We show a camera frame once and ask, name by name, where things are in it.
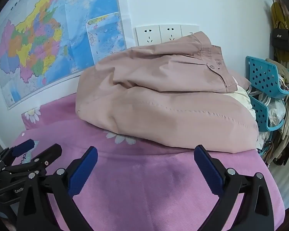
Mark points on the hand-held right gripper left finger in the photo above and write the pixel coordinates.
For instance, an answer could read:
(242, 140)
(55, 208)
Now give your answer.
(83, 170)

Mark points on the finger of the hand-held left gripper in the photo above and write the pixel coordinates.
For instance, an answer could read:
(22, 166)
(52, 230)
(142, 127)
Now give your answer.
(48, 154)
(23, 148)

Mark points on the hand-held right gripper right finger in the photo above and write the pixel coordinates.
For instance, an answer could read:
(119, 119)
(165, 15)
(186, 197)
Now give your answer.
(208, 170)

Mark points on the pink coat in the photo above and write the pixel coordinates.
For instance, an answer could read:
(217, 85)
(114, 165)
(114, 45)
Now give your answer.
(159, 101)

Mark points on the pink daisy print blanket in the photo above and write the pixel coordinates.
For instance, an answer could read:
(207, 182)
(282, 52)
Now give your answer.
(147, 173)

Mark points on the blue plastic basket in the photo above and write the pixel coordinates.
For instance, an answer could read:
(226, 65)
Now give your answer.
(265, 74)
(259, 112)

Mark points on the cream garment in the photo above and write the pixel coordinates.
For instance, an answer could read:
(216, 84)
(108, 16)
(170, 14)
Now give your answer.
(243, 98)

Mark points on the white plastic bag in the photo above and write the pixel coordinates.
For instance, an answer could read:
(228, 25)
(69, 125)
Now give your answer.
(275, 112)

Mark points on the black handbag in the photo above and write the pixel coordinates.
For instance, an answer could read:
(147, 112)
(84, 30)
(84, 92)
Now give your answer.
(283, 39)

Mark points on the yellow hanging garment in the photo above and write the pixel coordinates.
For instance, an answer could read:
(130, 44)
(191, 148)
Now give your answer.
(279, 12)

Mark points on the colourful wall map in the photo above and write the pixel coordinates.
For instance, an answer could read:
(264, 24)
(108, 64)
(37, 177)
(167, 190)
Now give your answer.
(38, 41)

